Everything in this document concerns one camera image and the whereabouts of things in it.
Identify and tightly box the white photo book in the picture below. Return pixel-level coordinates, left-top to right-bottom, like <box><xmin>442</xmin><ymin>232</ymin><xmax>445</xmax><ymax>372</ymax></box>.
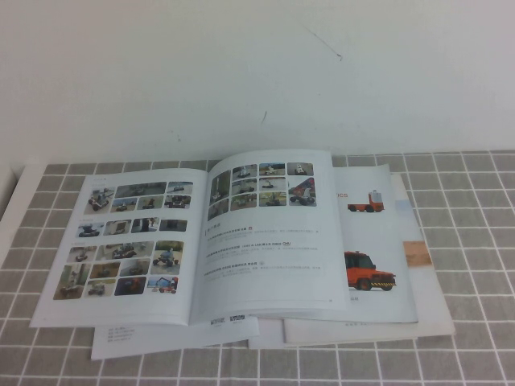
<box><xmin>28</xmin><ymin>149</ymin><xmax>351</xmax><ymax>329</ymax></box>

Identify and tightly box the brochure with orange trucks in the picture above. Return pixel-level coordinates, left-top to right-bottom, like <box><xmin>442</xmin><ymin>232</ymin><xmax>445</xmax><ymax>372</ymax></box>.
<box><xmin>281</xmin><ymin>162</ymin><xmax>419</xmax><ymax>325</ymax></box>

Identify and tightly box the plain white paper sheet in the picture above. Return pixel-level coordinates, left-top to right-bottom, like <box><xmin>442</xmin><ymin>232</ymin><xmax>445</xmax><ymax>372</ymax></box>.
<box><xmin>248</xmin><ymin>317</ymin><xmax>419</xmax><ymax>350</ymax></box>

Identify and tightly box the white leaflet with QR codes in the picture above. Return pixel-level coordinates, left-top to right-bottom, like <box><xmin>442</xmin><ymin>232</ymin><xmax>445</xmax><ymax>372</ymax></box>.
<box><xmin>90</xmin><ymin>313</ymin><xmax>262</xmax><ymax>361</ymax></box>

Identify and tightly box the cream brochure with wood picture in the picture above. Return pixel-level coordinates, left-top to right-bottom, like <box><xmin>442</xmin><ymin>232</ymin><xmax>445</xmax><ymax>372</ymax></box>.
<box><xmin>283</xmin><ymin>172</ymin><xmax>455</xmax><ymax>345</ymax></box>

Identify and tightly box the grey checked tablecloth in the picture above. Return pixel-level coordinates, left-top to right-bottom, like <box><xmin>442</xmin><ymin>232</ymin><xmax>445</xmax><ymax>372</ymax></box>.
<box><xmin>0</xmin><ymin>149</ymin><xmax>515</xmax><ymax>386</ymax></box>

